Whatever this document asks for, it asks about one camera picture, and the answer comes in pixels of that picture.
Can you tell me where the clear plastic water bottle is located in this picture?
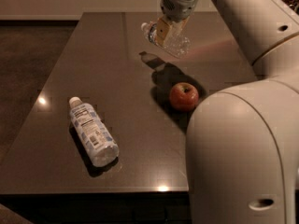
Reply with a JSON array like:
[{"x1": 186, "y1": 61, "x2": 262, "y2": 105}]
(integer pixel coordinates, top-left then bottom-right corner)
[{"x1": 141, "y1": 21, "x2": 191, "y2": 59}]

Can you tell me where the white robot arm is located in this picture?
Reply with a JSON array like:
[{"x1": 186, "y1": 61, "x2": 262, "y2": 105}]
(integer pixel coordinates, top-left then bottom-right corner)
[{"x1": 158, "y1": 0, "x2": 299, "y2": 224}]

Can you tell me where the blue labelled water bottle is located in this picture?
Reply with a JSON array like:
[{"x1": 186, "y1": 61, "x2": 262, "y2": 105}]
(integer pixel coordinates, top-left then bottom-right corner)
[{"x1": 69, "y1": 97, "x2": 119, "y2": 168}]

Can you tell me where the red apple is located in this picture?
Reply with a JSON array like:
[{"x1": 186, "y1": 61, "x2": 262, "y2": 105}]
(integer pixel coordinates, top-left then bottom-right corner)
[{"x1": 169, "y1": 82, "x2": 199, "y2": 112}]

